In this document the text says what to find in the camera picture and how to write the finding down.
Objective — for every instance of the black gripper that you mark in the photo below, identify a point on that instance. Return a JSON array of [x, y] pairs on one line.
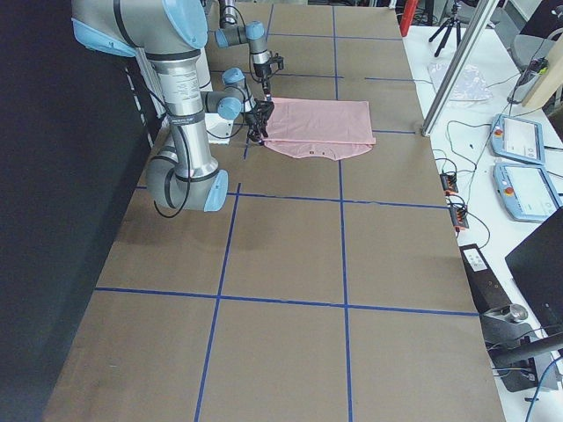
[[256, 118], [264, 73]]

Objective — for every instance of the pink Snoopy t-shirt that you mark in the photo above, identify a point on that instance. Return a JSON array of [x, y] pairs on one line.
[[332, 129]]

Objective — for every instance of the silver-grey robot arm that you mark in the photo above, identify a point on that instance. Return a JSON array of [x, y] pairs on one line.
[[234, 31], [172, 34]]

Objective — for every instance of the red cylinder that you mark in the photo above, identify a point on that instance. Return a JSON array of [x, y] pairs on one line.
[[406, 19]]

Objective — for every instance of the upper orange black adapter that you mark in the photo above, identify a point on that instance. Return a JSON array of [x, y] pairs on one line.
[[449, 182]]

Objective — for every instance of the orange black adapter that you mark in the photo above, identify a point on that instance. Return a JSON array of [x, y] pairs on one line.
[[449, 182], [458, 216]]

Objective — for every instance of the clear plastic bag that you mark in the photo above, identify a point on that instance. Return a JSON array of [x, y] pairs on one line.
[[470, 85]]

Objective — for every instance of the lower orange black adapter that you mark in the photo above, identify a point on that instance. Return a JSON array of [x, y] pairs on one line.
[[458, 216]]

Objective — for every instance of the far blue teach pendant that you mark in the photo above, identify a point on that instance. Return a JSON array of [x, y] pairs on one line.
[[517, 139]]

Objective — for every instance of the blue teach pendant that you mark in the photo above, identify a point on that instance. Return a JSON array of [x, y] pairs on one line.
[[517, 139], [526, 191]]

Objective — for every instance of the near blue teach pendant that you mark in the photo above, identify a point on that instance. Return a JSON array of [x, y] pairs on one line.
[[526, 191]]

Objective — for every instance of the black device with label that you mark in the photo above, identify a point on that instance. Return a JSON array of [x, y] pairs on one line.
[[487, 291]]

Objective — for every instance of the wooden board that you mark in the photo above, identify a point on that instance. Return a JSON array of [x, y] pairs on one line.
[[551, 79]]

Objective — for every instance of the black monitor corner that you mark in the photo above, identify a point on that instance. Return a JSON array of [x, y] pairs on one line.
[[536, 267]]

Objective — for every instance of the wrist black camera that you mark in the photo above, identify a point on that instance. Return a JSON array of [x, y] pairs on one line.
[[277, 62]]

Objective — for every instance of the aluminium frame post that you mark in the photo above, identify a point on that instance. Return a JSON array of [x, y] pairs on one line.
[[477, 25]]

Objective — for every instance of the black camera tripod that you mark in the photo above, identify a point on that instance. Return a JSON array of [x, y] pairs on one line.
[[452, 23]]

